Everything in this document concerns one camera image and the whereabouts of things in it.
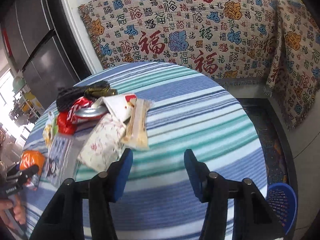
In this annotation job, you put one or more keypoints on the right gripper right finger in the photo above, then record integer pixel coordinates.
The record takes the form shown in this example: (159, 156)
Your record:
(253, 217)

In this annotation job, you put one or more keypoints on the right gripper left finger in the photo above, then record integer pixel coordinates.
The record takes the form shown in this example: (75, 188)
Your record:
(62, 218)

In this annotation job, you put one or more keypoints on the person's left hand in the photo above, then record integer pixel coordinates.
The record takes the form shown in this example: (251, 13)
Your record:
(18, 209)

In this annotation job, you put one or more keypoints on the crushed orange Fanta can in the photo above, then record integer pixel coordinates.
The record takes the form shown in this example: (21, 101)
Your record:
(35, 159)

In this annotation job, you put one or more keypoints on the blue plastic waste basket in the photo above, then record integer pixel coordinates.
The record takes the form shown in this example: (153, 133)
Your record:
(283, 200)

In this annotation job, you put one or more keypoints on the clear plastic Kuromi box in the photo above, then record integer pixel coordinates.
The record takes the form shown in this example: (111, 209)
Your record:
(60, 164)

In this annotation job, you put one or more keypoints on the yellow chip snack bag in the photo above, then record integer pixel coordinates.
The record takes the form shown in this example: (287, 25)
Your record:
(50, 129)

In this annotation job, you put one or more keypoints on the white shelf rack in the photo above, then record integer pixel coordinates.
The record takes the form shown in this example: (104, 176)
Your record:
(26, 107)

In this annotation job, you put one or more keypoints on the red plastic bag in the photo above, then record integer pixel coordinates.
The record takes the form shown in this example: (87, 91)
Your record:
(65, 126)

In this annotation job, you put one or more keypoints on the white floral paper bag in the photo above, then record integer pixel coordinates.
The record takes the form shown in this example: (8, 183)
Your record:
(103, 145)

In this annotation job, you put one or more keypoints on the crushed red cola can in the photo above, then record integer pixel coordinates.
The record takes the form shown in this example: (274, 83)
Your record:
(83, 110)

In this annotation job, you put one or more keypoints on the black knitted cloth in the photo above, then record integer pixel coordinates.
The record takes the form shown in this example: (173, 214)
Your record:
(67, 96)

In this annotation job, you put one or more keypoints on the beige snack bar wrapper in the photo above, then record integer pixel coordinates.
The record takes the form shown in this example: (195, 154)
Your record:
(136, 135)

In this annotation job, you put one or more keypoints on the white red paper carton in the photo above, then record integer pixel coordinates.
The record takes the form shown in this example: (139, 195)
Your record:
(121, 106)

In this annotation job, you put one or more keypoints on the blue striped tablecloth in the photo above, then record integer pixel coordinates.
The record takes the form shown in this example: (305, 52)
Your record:
(189, 111)

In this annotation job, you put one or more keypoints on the gold foil wrapper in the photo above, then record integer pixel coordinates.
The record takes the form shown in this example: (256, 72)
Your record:
(93, 93)

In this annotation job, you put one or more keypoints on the patterned blanket side piece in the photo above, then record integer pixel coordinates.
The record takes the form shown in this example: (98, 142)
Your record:
(293, 79)

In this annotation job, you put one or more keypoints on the dark grey refrigerator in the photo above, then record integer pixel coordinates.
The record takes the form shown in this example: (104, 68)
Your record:
(42, 46)

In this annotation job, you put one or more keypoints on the patterned fu character blanket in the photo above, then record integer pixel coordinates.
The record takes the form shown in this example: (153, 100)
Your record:
(223, 39)

